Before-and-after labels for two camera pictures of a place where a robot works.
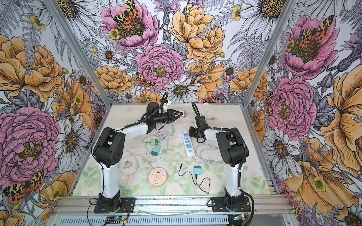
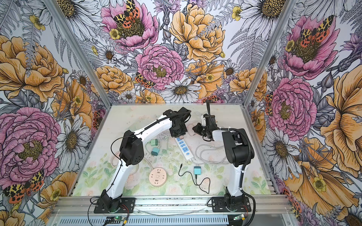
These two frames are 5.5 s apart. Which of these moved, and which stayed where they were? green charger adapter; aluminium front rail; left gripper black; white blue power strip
Moved: white blue power strip; left gripper black
Stayed: aluminium front rail; green charger adapter
